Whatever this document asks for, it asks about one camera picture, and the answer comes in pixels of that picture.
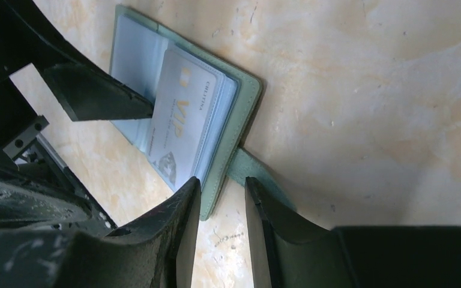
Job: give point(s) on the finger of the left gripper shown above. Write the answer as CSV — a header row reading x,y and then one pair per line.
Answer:
x,y
89,94

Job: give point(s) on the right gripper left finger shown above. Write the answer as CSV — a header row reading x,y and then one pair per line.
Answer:
x,y
155,250

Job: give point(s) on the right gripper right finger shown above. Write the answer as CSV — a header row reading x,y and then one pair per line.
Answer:
x,y
288,250

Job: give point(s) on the green leather card holder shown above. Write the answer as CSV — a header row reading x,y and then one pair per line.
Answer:
x,y
139,44

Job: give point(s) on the white card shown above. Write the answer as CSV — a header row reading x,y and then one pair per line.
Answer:
x,y
184,100

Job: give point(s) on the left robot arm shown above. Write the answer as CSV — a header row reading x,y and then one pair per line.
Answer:
x,y
37,189

